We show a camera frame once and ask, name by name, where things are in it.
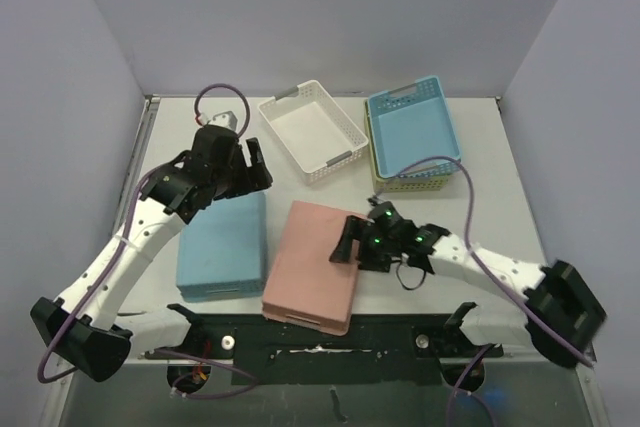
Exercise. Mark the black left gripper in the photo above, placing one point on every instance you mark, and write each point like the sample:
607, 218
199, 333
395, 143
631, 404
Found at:
253, 178

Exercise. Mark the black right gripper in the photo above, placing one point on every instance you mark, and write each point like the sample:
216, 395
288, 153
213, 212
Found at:
361, 240

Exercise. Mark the pink plastic basket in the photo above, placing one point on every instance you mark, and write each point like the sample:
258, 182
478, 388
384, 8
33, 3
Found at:
304, 287

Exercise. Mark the light blue plastic basket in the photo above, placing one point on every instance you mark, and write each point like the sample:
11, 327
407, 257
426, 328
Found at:
223, 251

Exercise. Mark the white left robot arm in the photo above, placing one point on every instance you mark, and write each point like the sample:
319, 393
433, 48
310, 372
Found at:
82, 325

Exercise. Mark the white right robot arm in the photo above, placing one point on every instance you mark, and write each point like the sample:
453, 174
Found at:
559, 315

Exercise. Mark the white plastic basket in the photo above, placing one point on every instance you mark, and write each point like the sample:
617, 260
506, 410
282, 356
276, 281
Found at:
314, 132

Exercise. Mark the yellow-green plastic basket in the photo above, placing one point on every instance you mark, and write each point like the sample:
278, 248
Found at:
421, 184

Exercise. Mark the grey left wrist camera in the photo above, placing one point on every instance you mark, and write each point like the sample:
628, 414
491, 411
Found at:
226, 119

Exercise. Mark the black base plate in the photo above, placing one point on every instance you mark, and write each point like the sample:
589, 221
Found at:
377, 348

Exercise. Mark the aluminium table frame rail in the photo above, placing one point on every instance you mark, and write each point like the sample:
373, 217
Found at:
58, 397

